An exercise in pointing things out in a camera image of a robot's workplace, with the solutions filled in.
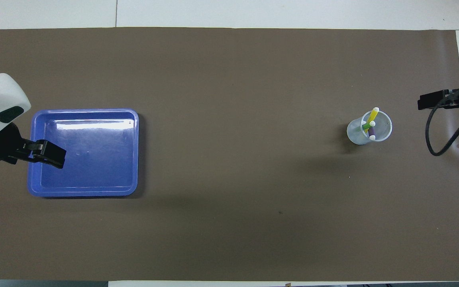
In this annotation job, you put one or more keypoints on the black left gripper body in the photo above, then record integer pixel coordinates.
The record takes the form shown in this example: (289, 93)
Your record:
(2, 145)

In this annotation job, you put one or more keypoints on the yellow marker pen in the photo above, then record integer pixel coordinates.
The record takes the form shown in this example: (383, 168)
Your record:
(372, 115)

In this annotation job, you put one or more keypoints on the purple marker pen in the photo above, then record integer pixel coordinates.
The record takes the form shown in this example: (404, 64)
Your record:
(371, 132)

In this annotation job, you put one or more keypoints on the green marker pen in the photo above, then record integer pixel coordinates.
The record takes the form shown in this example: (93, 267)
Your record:
(367, 126)

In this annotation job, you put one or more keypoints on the blue plastic tray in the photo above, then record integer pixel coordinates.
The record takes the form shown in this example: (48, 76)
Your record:
(90, 167)

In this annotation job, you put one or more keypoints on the translucent plastic cup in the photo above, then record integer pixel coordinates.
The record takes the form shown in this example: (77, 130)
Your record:
(355, 133)

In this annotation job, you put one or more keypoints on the brown paper table mat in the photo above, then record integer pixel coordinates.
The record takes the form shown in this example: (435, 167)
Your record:
(229, 199)

